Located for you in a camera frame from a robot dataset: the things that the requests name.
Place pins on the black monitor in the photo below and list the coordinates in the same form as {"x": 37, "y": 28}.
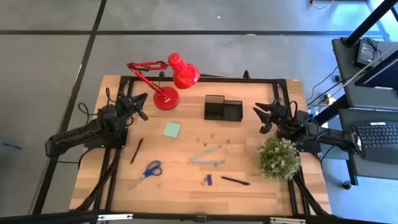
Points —
{"x": 382, "y": 74}

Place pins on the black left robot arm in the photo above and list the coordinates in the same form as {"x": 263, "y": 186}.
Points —
{"x": 77, "y": 135}

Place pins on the black overhead crossbar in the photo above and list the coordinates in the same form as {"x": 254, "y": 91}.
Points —
{"x": 199, "y": 219}

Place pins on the black power adapter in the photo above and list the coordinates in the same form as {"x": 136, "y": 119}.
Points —
{"x": 365, "y": 53}

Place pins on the black laptop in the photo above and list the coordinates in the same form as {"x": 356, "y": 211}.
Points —
{"x": 376, "y": 137}

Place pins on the black mesh desk organizer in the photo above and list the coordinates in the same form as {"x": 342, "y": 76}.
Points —
{"x": 231, "y": 112}

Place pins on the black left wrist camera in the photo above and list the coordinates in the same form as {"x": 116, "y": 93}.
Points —
{"x": 142, "y": 114}

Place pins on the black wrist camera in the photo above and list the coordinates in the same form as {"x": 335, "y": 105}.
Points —
{"x": 266, "y": 128}
{"x": 142, "y": 114}

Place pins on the artificial potted plant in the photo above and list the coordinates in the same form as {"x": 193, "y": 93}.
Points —
{"x": 278, "y": 158}

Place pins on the yellow power strip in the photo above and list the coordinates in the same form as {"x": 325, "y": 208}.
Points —
{"x": 330, "y": 99}

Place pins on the black pen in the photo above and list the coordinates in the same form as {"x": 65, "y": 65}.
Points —
{"x": 235, "y": 180}

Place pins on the black clamp mount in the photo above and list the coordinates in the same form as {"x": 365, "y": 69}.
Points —
{"x": 246, "y": 74}

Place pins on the green sticky note pad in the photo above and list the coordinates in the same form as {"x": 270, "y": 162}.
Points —
{"x": 171, "y": 130}

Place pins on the dark floor object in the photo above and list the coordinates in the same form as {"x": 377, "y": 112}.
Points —
{"x": 12, "y": 145}

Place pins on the purple eraser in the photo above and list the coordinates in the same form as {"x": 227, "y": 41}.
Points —
{"x": 209, "y": 180}

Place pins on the grey desk with laptop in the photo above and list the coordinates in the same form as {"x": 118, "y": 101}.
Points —
{"x": 367, "y": 171}

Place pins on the dark red pen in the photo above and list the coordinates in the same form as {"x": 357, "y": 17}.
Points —
{"x": 136, "y": 151}

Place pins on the red desk lamp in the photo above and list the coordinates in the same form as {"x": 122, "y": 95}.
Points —
{"x": 166, "y": 99}

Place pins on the dark desk leg beam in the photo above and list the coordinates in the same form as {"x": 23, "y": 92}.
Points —
{"x": 326, "y": 112}

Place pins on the black caster wheel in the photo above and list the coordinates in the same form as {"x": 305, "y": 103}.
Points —
{"x": 347, "y": 185}

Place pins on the grey desk with monitor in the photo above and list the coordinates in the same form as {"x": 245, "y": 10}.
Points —
{"x": 345, "y": 81}

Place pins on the green pencil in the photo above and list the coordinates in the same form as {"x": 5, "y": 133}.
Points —
{"x": 205, "y": 152}

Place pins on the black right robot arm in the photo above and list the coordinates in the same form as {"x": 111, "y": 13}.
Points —
{"x": 329, "y": 137}

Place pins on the black diagonal pole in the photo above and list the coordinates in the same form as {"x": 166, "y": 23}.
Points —
{"x": 370, "y": 21}

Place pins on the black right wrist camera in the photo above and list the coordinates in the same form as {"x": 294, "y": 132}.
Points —
{"x": 266, "y": 128}

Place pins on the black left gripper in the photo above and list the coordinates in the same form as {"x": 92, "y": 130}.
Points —
{"x": 127, "y": 107}

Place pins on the black aluminium table frame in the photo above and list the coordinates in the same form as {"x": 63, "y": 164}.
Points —
{"x": 202, "y": 80}

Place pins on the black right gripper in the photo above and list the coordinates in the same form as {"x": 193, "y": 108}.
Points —
{"x": 281, "y": 113}

